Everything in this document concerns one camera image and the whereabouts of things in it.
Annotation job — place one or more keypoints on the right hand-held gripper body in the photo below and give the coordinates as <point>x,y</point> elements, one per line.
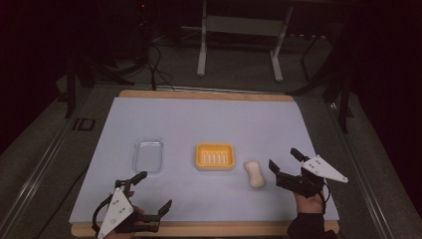
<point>323,168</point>

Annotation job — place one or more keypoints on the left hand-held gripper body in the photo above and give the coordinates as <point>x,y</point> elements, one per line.
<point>116,207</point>

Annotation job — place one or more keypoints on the cream bread roll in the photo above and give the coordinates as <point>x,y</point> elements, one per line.
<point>254,174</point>

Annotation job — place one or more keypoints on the clear plastic container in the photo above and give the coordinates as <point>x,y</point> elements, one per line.
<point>148,155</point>

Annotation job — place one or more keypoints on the yellow soap dish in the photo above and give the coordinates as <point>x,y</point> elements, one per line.
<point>215,156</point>

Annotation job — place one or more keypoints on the person's left hand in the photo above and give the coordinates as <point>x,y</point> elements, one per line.
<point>137,211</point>

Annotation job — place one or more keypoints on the person's right hand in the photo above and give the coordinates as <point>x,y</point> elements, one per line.
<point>308,203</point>

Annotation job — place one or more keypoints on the black tripod stand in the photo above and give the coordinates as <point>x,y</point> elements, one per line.
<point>71,86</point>
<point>345,96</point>

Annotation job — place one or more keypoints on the black rectangular floor marker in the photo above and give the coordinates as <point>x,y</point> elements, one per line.
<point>84,124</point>

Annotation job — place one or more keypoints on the pale lavender table mat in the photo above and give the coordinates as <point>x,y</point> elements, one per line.
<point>205,122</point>

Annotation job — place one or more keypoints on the white metal stand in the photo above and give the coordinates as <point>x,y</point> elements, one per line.
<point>245,25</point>

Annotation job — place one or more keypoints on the metal floor rail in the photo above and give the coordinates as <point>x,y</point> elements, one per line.
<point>33,179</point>
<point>365,179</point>

